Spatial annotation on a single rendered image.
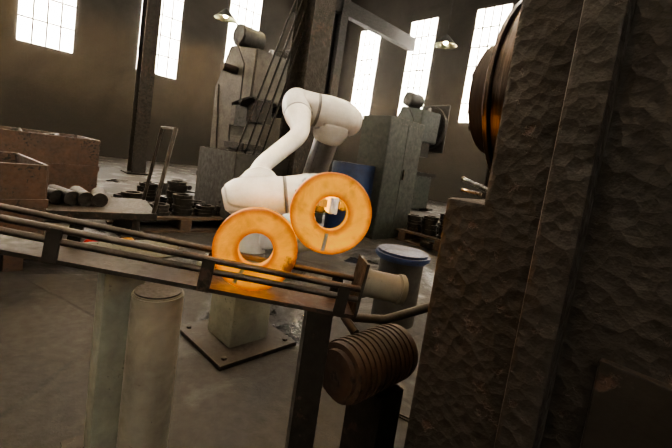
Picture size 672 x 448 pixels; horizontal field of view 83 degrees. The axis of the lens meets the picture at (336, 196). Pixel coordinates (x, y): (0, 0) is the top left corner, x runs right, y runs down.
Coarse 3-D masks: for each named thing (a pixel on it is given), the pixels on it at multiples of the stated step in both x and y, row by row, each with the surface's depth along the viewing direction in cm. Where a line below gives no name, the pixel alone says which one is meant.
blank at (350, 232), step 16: (320, 176) 69; (336, 176) 70; (304, 192) 69; (320, 192) 69; (336, 192) 70; (352, 192) 70; (304, 208) 69; (352, 208) 70; (368, 208) 71; (304, 224) 69; (352, 224) 71; (368, 224) 71; (304, 240) 70; (320, 240) 70; (336, 240) 71; (352, 240) 71
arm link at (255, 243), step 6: (252, 234) 167; (258, 234) 168; (246, 240) 167; (252, 240) 167; (258, 240) 168; (264, 240) 169; (240, 246) 168; (246, 246) 167; (252, 246) 168; (258, 246) 169; (264, 246) 170; (270, 246) 172; (246, 252) 168; (252, 252) 168; (258, 252) 170; (264, 252) 175
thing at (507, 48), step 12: (516, 12) 80; (504, 24) 78; (516, 24) 78; (504, 36) 78; (504, 48) 77; (492, 60) 77; (504, 60) 77; (492, 72) 77; (504, 72) 76; (492, 84) 78; (504, 84) 76; (492, 96) 78; (504, 96) 76; (492, 108) 79; (492, 120) 79; (492, 132) 80; (492, 144) 82; (492, 156) 84
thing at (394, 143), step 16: (368, 128) 471; (384, 128) 453; (400, 128) 460; (416, 128) 482; (368, 144) 470; (384, 144) 452; (400, 144) 465; (416, 144) 488; (368, 160) 469; (384, 160) 451; (400, 160) 471; (416, 160) 494; (384, 176) 455; (400, 176) 477; (384, 192) 460; (400, 192) 482; (384, 208) 465; (400, 208) 488; (384, 224) 471; (400, 224) 494
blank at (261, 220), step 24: (240, 216) 68; (264, 216) 68; (216, 240) 67; (240, 240) 68; (288, 240) 69; (216, 264) 68; (264, 264) 70; (288, 264) 70; (240, 288) 69; (264, 288) 70
